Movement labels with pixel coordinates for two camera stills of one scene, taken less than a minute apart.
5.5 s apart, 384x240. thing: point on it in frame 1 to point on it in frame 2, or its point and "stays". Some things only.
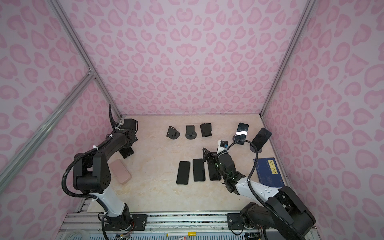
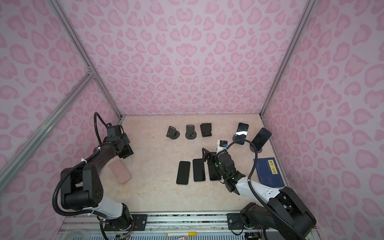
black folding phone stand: [206, 129] stays
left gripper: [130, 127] to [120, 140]
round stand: [172, 133] stays
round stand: [190, 133] stays
